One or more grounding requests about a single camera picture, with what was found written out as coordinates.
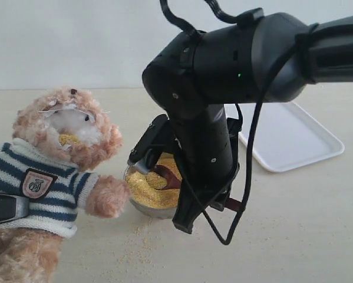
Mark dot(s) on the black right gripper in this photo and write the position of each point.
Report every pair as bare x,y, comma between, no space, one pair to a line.
205,156

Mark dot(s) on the round metal bowl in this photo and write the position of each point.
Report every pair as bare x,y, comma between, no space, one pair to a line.
152,206

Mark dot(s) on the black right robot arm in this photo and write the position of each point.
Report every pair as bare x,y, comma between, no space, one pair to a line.
259,59

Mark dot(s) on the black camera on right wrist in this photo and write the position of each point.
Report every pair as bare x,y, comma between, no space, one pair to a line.
250,16

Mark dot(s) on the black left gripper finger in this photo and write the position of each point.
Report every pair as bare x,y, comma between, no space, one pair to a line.
13,207

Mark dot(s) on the beige teddy bear striped sweater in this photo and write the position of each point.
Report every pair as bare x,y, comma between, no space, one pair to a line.
58,140

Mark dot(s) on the white rectangular plastic tray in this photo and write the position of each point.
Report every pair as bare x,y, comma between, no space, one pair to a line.
287,137

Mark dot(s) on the dark red wooden spoon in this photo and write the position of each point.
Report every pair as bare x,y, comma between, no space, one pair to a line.
172,182

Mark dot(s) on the yellow millet grain in bowl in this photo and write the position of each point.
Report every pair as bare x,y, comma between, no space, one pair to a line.
152,188

